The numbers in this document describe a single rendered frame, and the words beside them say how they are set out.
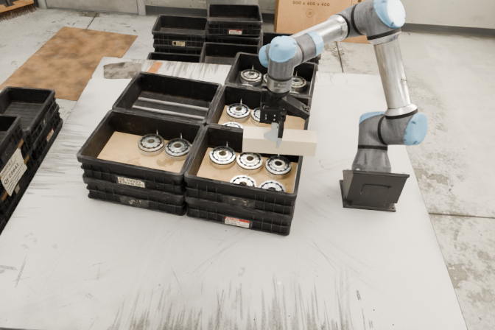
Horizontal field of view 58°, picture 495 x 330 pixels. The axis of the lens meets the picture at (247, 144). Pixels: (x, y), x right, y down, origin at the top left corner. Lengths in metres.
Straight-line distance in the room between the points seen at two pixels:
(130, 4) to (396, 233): 3.71
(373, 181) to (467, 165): 1.72
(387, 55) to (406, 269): 0.75
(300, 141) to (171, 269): 0.62
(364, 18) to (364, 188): 0.62
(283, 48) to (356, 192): 0.74
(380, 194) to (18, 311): 1.31
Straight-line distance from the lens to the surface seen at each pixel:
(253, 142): 1.45
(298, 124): 1.97
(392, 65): 1.65
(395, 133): 1.70
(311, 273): 1.62
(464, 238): 2.91
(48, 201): 1.90
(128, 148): 1.84
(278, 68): 1.28
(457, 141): 3.58
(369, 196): 1.80
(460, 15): 5.06
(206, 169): 1.72
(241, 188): 1.52
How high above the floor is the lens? 2.03
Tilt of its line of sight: 41 degrees down
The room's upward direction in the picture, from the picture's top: 4 degrees clockwise
